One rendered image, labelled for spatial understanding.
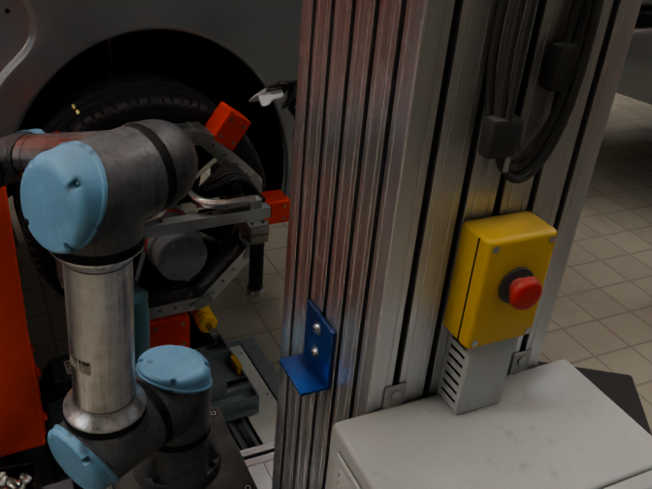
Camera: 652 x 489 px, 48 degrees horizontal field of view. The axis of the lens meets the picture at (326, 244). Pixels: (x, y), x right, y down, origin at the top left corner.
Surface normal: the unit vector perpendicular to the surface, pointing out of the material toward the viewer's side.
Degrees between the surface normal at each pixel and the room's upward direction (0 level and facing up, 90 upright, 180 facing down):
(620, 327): 0
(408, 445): 0
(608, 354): 0
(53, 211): 82
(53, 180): 83
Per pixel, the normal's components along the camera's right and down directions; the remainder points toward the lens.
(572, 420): 0.08, -0.86
